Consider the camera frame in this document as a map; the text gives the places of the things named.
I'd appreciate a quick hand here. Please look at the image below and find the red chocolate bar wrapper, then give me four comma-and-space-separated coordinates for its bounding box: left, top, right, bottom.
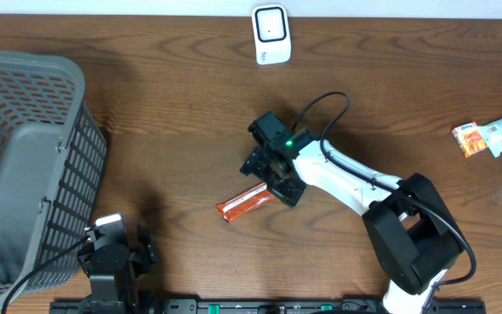
216, 183, 275, 223

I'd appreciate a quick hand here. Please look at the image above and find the orange tissue packet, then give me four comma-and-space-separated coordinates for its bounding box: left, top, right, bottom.
451, 122, 488, 158

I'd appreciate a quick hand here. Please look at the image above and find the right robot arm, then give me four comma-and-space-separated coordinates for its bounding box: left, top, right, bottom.
241, 112, 465, 313

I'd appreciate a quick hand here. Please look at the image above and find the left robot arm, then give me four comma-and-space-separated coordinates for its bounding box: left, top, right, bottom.
78, 222, 158, 314

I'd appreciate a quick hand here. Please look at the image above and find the white barcode scanner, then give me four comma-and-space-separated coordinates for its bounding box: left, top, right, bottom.
251, 4, 292, 65

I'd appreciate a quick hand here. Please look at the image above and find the grey plastic shopping basket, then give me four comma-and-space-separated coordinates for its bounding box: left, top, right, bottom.
0, 51, 107, 309

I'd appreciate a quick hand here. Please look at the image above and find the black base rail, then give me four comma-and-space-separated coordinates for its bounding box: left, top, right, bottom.
49, 299, 487, 314

